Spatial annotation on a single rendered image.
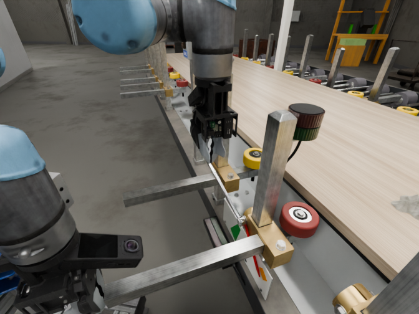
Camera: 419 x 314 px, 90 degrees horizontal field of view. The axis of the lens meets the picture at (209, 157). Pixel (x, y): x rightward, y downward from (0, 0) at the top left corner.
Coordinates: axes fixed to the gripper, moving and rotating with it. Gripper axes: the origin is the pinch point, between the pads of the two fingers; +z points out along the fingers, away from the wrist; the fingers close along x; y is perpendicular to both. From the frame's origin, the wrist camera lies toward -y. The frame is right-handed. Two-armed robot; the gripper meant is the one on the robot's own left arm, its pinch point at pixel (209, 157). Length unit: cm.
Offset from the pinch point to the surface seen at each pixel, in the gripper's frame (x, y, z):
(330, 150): 43.0, -0.6, 7.4
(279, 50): 102, -117, -8
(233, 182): 8.1, -1.3, 11.7
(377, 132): 71, -5, 7
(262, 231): 6.3, 17.7, 10.5
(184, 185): -6.0, -5.0, 11.7
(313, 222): 15.7, 21.5, 6.9
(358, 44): 639, -473, 35
